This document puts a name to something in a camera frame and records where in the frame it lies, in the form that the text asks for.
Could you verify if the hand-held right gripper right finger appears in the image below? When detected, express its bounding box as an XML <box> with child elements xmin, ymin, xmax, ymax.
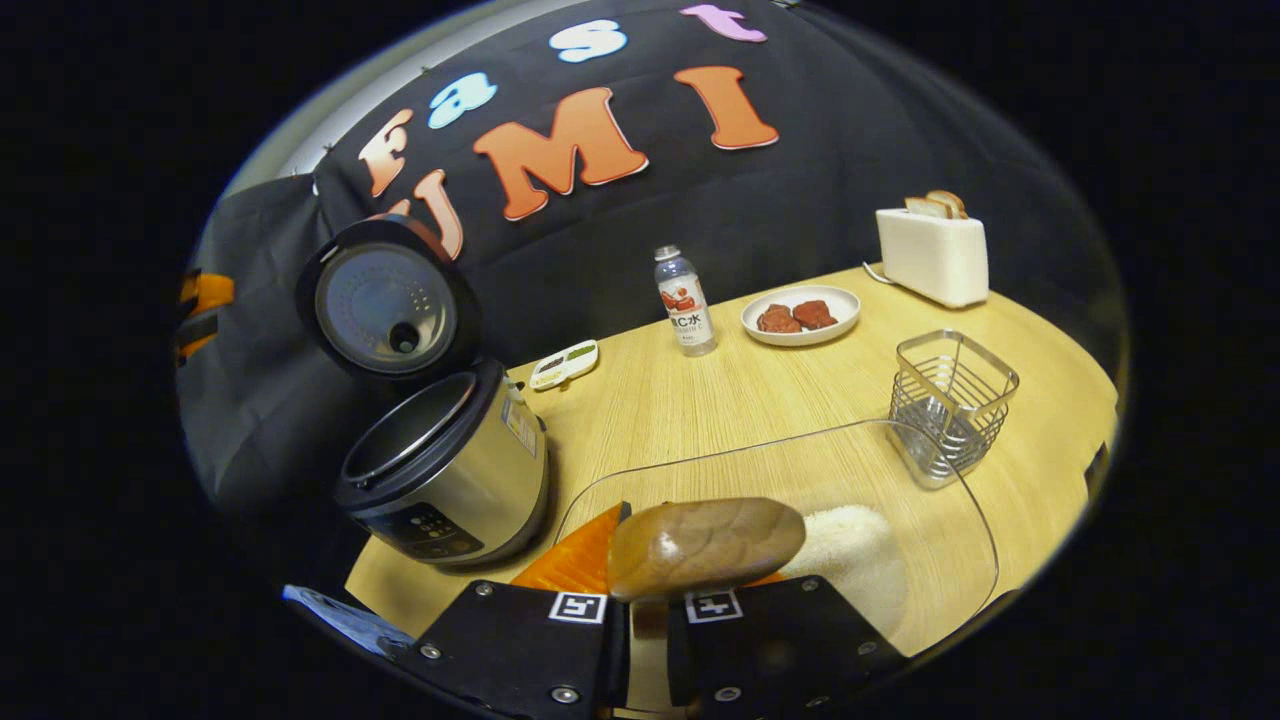
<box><xmin>665</xmin><ymin>570</ymin><xmax>911</xmax><ymax>720</ymax></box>

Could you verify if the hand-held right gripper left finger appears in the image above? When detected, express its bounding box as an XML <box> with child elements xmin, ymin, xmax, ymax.
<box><xmin>405</xmin><ymin>503</ymin><xmax>631</xmax><ymax>720</ymax></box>

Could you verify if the white rice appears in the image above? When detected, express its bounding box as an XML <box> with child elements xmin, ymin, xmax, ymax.
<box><xmin>778</xmin><ymin>504</ymin><xmax>910</xmax><ymax>638</ymax></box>

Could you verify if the wooden spoon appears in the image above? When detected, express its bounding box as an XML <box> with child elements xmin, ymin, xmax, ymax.
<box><xmin>606</xmin><ymin>497</ymin><xmax>808</xmax><ymax>661</ymax></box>

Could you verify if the silver black rice cooker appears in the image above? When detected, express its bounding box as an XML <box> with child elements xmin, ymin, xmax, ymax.
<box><xmin>296</xmin><ymin>214</ymin><xmax>552</xmax><ymax>570</ymax></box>

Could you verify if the metal wire chopstick holder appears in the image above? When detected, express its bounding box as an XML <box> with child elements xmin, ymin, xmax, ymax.
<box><xmin>888</xmin><ymin>330</ymin><xmax>1021</xmax><ymax>491</ymax></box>

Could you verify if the blue plastic bag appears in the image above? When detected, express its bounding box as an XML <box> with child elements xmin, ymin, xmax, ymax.
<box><xmin>282</xmin><ymin>584</ymin><xmax>417</xmax><ymax>658</ymax></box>

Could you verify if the white divided seasoning dish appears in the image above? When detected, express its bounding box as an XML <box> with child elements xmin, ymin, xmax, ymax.
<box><xmin>528</xmin><ymin>339</ymin><xmax>601</xmax><ymax>392</ymax></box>

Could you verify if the white round plate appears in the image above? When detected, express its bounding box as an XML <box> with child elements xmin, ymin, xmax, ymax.
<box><xmin>740</xmin><ymin>285</ymin><xmax>863</xmax><ymax>349</ymax></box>

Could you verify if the clear water bottle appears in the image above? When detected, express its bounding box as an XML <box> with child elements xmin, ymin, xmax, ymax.
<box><xmin>654</xmin><ymin>245</ymin><xmax>719</xmax><ymax>359</ymax></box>

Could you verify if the white toaster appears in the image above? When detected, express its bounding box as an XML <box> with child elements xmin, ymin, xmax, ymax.
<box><xmin>876</xmin><ymin>205</ymin><xmax>991</xmax><ymax>310</ymax></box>

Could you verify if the black backdrop cloth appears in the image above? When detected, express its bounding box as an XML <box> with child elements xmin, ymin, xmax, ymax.
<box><xmin>178</xmin><ymin>0</ymin><xmax>1131</xmax><ymax>501</ymax></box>

